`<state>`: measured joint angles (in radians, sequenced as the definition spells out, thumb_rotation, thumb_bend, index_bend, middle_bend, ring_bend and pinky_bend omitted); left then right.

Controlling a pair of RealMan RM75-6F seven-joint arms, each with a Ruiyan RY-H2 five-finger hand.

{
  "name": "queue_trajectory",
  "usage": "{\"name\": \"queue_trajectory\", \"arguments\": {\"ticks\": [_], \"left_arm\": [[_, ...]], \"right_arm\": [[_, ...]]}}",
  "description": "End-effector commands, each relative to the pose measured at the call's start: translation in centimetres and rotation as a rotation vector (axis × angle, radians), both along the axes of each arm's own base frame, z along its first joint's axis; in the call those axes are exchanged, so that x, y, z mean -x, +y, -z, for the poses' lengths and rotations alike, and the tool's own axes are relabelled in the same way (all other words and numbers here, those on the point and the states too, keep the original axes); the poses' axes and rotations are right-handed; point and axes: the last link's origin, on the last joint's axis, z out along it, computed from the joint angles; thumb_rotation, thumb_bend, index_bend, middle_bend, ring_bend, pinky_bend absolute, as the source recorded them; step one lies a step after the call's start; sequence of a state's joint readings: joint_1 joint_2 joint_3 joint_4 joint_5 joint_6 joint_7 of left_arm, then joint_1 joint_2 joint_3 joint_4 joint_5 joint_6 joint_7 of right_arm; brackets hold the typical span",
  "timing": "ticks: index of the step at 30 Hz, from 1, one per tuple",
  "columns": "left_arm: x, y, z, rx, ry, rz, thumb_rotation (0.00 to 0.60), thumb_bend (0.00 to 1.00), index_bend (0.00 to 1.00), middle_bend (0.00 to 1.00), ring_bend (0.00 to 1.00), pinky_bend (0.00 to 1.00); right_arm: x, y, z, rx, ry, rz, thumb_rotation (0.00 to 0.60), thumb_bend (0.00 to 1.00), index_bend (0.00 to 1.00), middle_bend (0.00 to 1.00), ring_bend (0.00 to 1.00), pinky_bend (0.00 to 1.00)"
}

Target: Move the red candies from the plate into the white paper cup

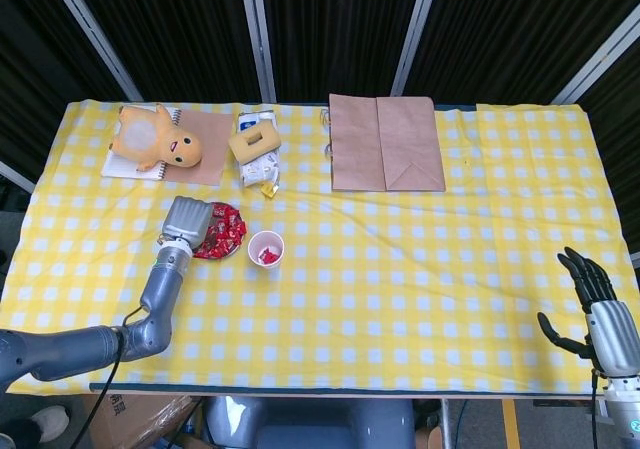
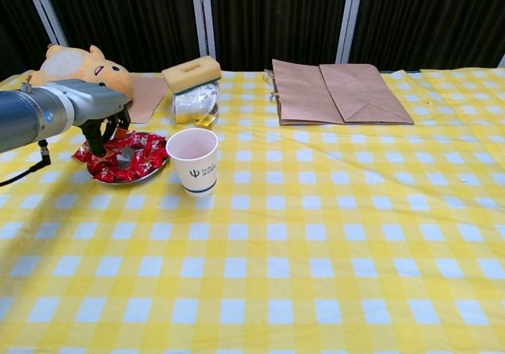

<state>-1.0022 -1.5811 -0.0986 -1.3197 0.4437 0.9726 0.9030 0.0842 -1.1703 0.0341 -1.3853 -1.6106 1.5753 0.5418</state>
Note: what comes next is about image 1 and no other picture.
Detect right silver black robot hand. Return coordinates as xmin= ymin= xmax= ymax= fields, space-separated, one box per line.
xmin=537 ymin=246 xmax=640 ymax=378

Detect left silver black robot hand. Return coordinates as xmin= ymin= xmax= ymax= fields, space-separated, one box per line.
xmin=158 ymin=195 xmax=213 ymax=249

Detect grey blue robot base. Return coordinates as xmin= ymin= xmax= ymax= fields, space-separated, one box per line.
xmin=202 ymin=396 xmax=416 ymax=449

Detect round metal plate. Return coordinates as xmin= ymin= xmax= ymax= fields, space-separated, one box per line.
xmin=192 ymin=201 xmax=248 ymax=262

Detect white paper cup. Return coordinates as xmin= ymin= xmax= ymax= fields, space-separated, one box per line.
xmin=247 ymin=228 xmax=286 ymax=269

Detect white spiral notebook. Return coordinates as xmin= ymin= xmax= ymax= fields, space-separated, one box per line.
xmin=100 ymin=107 xmax=182 ymax=183

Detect white snack packet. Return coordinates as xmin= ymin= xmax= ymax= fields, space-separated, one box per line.
xmin=236 ymin=111 xmax=281 ymax=189

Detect yellow plush toy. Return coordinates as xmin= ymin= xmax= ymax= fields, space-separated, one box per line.
xmin=109 ymin=103 xmax=204 ymax=173

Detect yellow sponge with slot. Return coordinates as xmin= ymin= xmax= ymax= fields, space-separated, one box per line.
xmin=228 ymin=123 xmax=282 ymax=166

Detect yellow white checkered tablecloth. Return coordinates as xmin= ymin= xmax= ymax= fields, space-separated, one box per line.
xmin=0 ymin=99 xmax=640 ymax=398

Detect metal table leg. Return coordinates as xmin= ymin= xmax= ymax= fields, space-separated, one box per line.
xmin=438 ymin=397 xmax=454 ymax=449

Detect black pleated curtain panel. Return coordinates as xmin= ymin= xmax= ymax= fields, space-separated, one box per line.
xmin=259 ymin=0 xmax=427 ymax=104
xmin=574 ymin=33 xmax=640 ymax=263
xmin=0 ymin=0 xmax=129 ymax=190
xmin=403 ymin=0 xmax=640 ymax=106
xmin=67 ymin=0 xmax=265 ymax=104

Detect brown paper bag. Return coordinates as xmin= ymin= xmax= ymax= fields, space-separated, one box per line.
xmin=319 ymin=93 xmax=447 ymax=193

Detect brown cardboard box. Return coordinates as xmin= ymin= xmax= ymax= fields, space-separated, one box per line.
xmin=82 ymin=393 xmax=201 ymax=449

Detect table with dark edge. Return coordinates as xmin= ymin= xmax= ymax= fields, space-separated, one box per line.
xmin=88 ymin=381 xmax=609 ymax=401

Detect white shoe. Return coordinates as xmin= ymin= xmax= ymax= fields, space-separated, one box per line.
xmin=28 ymin=404 xmax=71 ymax=444

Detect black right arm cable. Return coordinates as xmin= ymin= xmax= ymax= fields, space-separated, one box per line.
xmin=590 ymin=368 xmax=601 ymax=449

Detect thin blue cable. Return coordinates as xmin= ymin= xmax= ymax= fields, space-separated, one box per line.
xmin=455 ymin=398 xmax=470 ymax=449

